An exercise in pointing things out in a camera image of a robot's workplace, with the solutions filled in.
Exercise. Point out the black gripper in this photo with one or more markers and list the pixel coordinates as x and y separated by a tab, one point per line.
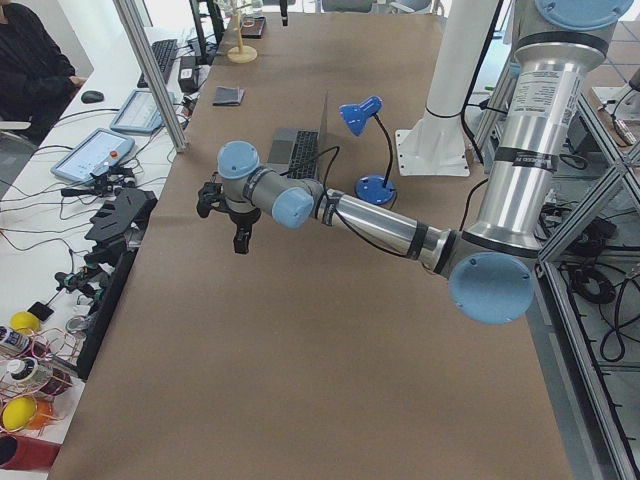
243	218

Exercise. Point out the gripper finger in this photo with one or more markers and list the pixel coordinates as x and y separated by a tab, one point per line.
283	5

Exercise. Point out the grey laptop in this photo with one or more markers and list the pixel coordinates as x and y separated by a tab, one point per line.
295	152

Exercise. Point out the wooden mug tree stand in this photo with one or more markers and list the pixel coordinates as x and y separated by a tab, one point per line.
237	12

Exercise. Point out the folded grey cloth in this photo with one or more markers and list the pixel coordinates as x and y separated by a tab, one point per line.
227	96

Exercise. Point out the black power adapter box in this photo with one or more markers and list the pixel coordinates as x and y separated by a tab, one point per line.
188	76

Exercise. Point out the black plastic rack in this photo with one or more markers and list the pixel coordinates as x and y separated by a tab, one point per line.
131	207

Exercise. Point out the black keyboard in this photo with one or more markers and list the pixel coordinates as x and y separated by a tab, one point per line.
165	52

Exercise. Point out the blue desk lamp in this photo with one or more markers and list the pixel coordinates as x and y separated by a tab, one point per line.
374	188

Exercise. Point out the far teach pendant tablet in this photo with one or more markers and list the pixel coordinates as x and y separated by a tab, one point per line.
139	114

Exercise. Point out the teach pendant tablet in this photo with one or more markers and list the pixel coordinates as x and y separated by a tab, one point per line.
139	114
102	149

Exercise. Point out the near teach pendant tablet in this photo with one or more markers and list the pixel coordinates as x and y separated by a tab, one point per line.
102	149

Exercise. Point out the black computer mouse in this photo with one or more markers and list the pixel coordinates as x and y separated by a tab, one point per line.
92	97

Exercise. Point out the small yellow ball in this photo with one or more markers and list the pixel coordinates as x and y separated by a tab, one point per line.
25	321

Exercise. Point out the seated person in black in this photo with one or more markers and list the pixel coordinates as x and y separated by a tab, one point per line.
37	80

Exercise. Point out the yellow ball in basket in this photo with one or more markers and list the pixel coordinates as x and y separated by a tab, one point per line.
19	413

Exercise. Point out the aluminium frame post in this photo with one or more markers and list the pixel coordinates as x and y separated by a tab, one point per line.
134	29

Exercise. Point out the copper wire basket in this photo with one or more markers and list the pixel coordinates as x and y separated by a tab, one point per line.
32	378

